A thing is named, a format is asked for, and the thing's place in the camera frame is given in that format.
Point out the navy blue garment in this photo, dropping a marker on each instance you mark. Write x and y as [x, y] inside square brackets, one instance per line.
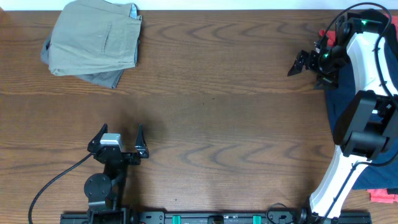
[337, 101]

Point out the red garment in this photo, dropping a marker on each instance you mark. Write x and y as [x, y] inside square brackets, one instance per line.
[331, 36]

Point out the light khaki shorts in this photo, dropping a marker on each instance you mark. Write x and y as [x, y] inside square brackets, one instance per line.
[121, 20]

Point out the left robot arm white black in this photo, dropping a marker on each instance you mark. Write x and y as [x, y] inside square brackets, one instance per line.
[105, 190]

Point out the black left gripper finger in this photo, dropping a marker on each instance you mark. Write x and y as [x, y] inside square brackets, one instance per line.
[94, 145]
[140, 144]

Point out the black garment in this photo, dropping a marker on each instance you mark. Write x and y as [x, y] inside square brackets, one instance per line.
[391, 33]

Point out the folded dark grey shorts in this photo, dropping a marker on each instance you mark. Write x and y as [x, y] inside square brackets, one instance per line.
[102, 79]

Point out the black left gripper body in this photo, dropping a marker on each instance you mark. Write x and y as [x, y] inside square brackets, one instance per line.
[131, 159]

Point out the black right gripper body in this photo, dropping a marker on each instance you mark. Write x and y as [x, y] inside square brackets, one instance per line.
[328, 67]

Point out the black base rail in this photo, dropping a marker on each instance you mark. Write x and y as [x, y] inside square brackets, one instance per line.
[181, 218]

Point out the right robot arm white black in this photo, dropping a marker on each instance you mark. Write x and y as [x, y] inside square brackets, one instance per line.
[368, 125]

